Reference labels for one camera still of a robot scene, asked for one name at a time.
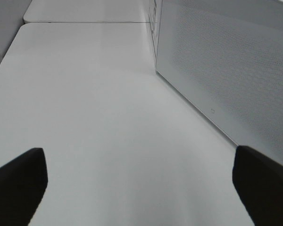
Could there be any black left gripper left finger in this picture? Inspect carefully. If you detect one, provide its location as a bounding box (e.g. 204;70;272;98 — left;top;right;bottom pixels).
0;148;48;226

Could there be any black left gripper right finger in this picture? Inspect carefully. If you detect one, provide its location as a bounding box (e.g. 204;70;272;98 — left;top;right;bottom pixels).
232;145;283;226

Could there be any white microwave door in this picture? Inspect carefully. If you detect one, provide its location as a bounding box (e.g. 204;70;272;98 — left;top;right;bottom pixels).
156;0;283;165

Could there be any white microwave oven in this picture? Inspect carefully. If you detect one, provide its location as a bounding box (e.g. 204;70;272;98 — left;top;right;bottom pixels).
148;0;163;65

